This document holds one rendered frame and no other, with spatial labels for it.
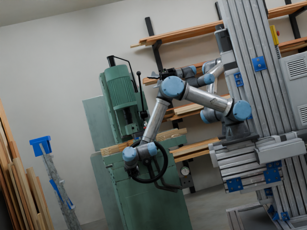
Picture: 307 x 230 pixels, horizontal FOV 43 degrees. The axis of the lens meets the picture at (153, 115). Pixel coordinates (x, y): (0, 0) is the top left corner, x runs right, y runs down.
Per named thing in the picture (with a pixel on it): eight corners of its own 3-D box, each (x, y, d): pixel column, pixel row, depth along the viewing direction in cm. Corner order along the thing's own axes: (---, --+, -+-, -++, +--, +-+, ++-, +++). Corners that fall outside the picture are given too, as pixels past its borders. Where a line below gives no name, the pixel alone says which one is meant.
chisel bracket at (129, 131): (129, 136, 285) (126, 125, 285) (127, 137, 299) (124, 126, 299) (139, 134, 286) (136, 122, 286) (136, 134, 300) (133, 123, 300)
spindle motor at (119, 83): (115, 110, 281) (104, 68, 281) (113, 112, 298) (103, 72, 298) (139, 104, 284) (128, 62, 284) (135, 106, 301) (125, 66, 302)
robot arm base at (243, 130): (249, 133, 251) (245, 118, 251) (252, 135, 236) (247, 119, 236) (225, 139, 253) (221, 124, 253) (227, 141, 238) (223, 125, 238)
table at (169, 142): (105, 166, 260) (103, 157, 260) (103, 163, 290) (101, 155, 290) (191, 142, 271) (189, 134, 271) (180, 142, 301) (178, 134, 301)
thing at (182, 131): (104, 155, 285) (103, 149, 285) (104, 155, 287) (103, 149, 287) (187, 133, 297) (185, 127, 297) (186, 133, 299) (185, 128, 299)
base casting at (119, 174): (114, 182, 270) (111, 169, 270) (109, 175, 326) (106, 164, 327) (176, 164, 278) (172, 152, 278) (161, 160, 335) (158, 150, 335)
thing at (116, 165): (114, 169, 270) (113, 163, 270) (112, 166, 291) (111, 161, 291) (170, 153, 278) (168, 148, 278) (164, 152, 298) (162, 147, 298)
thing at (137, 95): (138, 112, 309) (133, 93, 310) (137, 112, 318) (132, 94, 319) (149, 109, 311) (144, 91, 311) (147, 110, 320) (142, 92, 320)
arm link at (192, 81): (198, 90, 282) (194, 75, 282) (186, 93, 289) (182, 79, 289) (204, 88, 288) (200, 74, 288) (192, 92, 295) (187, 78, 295)
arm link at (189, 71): (198, 75, 287) (195, 63, 287) (184, 78, 285) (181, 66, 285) (195, 76, 294) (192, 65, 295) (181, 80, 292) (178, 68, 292)
